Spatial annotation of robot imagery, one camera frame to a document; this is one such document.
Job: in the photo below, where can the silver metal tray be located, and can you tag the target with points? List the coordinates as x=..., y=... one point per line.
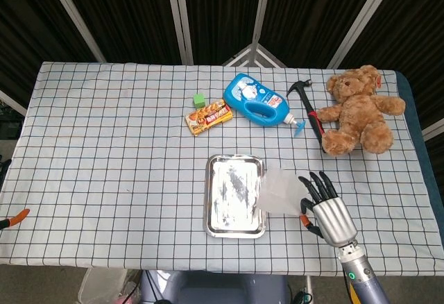
x=236, y=196

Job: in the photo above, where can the clear plastic container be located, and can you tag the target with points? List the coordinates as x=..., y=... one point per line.
x=100, y=286

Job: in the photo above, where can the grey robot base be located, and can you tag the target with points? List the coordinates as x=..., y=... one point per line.
x=215, y=288

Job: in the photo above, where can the translucent white plastic sheet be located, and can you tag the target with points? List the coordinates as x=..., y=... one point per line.
x=281, y=193

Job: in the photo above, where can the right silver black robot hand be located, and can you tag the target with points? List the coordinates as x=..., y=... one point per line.
x=333, y=217

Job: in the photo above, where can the black red claw hammer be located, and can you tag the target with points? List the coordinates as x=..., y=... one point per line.
x=314, y=116

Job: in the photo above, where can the blue detergent bottle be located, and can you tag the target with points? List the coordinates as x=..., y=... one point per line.
x=239, y=92

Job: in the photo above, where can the green cube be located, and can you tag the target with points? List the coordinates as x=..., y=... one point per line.
x=199, y=100

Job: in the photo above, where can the dark folding partition screen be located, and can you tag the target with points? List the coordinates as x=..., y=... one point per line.
x=132, y=16

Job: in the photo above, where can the brown teddy bear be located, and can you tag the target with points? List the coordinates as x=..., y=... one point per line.
x=360, y=109

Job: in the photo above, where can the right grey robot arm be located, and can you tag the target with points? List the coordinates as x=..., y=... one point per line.
x=364, y=276

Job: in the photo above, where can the white black grid tablecloth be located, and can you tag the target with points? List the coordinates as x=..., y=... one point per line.
x=104, y=161

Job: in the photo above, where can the yellow food box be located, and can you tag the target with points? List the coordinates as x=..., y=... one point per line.
x=208, y=118

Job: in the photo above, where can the dark blue undercloth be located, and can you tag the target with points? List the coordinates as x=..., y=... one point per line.
x=419, y=137

